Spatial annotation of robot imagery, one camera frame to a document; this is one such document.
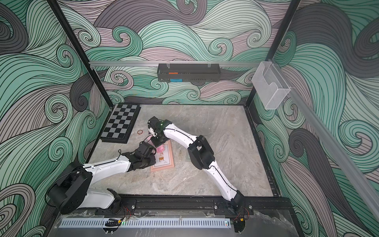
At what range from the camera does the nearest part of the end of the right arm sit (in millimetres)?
721

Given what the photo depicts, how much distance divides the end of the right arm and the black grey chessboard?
0.81 ft

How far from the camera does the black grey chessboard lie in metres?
1.00
